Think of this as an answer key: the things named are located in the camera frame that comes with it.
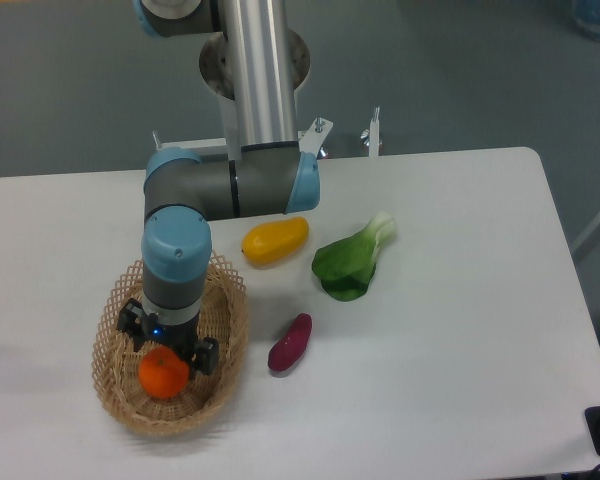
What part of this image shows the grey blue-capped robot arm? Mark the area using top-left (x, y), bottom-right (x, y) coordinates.
top-left (118, 1), bottom-right (320, 375)

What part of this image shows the purple sweet potato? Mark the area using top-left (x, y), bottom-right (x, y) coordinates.
top-left (268, 313), bottom-right (313, 373)

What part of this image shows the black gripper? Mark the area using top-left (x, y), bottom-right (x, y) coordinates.
top-left (117, 298), bottom-right (220, 380)

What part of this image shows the orange fruit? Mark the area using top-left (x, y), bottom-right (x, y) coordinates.
top-left (138, 346), bottom-right (189, 400)

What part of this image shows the woven wicker basket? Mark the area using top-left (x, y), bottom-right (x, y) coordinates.
top-left (91, 253), bottom-right (249, 436)

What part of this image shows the green bok choy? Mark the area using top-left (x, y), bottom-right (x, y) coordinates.
top-left (311, 212), bottom-right (397, 302)

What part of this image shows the yellow mango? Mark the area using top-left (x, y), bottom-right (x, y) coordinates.
top-left (241, 217), bottom-right (309, 266)

